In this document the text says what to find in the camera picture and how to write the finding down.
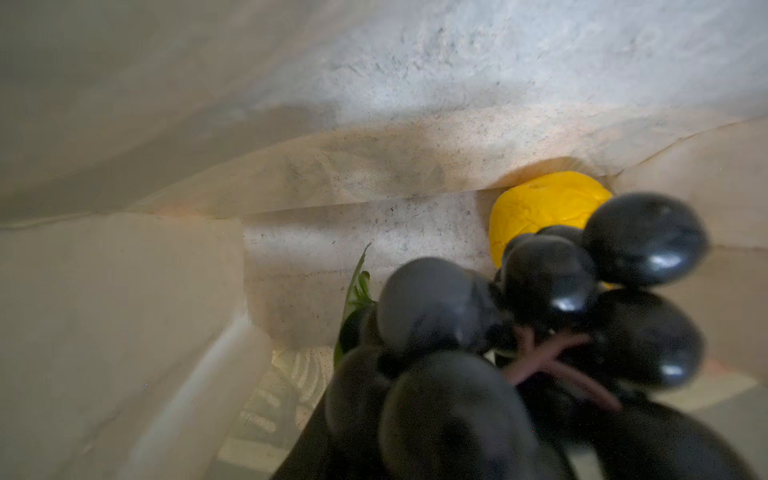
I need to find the beige canvas grocery bag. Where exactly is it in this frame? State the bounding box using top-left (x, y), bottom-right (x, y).
top-left (1, 1), bottom-right (767, 479)

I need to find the orange yellow orange fruit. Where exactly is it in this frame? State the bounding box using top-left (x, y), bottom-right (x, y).
top-left (488, 171), bottom-right (613, 267)

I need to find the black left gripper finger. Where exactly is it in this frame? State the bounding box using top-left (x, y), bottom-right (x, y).
top-left (271, 401), bottom-right (342, 480)

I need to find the black grape bunch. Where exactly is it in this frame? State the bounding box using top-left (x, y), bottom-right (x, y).
top-left (323, 191), bottom-right (757, 480)

